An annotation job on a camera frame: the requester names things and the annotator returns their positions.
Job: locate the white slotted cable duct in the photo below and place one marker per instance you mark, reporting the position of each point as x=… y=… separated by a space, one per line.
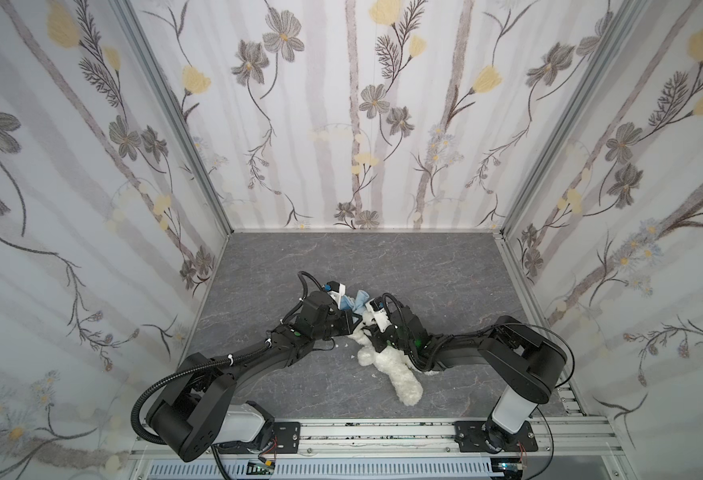
x=365 y=468

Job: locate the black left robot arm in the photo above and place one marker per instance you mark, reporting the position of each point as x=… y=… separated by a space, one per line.
x=191 y=409

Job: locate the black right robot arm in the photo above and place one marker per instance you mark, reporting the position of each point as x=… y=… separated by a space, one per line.
x=527 y=362

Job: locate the aluminium corner post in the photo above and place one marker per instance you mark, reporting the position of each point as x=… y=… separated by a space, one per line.
x=163 y=94
x=606 y=53

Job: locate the aluminium corner post left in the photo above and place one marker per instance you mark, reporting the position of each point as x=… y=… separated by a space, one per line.
x=163 y=94

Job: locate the aluminium corner post right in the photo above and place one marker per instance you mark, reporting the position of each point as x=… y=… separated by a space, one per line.
x=606 y=53

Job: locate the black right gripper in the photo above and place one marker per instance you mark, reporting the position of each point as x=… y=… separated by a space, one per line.
x=391 y=335

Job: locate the light blue fleece hoodie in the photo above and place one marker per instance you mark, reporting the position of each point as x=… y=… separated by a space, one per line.
x=357 y=304

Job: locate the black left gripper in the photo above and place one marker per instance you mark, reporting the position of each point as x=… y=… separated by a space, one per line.
x=339 y=321

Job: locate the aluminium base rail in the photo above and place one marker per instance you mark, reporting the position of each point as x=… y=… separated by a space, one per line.
x=356 y=438

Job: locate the white plush teddy bear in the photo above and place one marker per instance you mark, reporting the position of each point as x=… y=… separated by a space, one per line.
x=390 y=362

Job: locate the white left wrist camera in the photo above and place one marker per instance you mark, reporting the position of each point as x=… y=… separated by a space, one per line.
x=337 y=291

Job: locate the black mounting plate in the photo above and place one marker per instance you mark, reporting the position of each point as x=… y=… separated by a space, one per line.
x=277 y=437
x=486 y=437

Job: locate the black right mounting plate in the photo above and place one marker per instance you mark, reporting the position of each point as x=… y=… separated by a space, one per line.
x=486 y=437

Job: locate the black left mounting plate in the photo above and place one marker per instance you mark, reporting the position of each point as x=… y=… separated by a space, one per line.
x=277 y=437

